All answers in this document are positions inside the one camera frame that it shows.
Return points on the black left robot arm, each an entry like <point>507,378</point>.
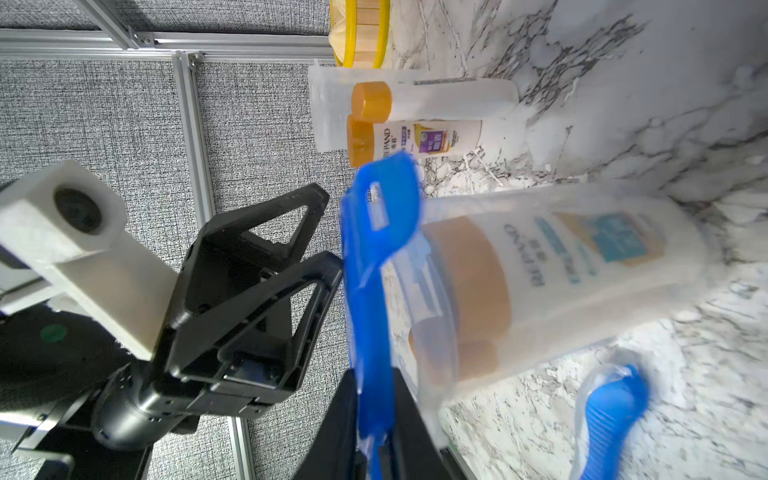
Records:
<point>56,365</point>

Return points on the blue toothbrush lower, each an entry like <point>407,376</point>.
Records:
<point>611,399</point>

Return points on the orange cap bottle four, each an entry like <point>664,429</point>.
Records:
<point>516,266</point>

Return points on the clear plastic container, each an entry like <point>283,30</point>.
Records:
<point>337,93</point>
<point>421,293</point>

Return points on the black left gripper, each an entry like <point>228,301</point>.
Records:
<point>240,330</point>

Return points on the orange cap bottle two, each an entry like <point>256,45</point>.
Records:
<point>453,99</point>

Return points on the blue lid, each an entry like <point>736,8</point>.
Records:
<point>379,215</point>

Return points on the yellow bamboo steamer basket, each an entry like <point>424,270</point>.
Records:
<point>359,32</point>

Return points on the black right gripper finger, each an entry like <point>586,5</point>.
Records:
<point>412,454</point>

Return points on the orange cap bottle one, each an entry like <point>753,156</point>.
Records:
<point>446,360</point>

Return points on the orange cap bottle three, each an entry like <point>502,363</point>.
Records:
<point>368,142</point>

